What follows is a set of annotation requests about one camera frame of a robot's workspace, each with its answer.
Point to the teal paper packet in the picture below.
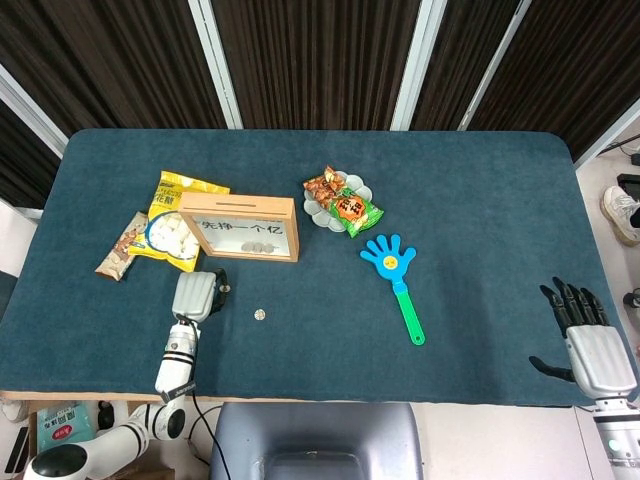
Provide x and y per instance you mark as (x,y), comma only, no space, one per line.
(65,427)

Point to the orange-brown snack packet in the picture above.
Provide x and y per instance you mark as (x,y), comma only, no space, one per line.
(320,187)

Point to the grey flower-shaped plate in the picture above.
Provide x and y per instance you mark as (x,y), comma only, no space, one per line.
(315,212)

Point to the brown snack bar packet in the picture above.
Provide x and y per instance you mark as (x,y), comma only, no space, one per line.
(117,255)

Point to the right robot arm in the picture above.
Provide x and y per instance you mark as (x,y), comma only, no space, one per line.
(620,440)

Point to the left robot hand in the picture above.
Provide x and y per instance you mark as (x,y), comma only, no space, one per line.
(192,295)

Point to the white partition post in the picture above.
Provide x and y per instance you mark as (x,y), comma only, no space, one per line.
(494,65)
(610,135)
(30,112)
(216,65)
(417,65)

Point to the green snack packet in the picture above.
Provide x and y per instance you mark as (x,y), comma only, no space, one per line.
(355,212)

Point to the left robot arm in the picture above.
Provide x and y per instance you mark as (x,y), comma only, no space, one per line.
(175,370)

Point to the blue hand clapper toy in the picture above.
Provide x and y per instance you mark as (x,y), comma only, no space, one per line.
(390,260)

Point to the yellow marshmallow bag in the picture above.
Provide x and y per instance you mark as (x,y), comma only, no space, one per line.
(170,240)

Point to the dark teal tablecloth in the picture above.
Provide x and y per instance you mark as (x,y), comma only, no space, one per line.
(450,200)

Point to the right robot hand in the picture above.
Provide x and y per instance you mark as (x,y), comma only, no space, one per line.
(600,357)

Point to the wooden coin box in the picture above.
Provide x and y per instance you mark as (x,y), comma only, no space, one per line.
(235,202)

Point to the cardboard box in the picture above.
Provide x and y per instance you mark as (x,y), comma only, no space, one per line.
(155,474)

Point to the black box device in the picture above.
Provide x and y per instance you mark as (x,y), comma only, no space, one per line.
(629,181)

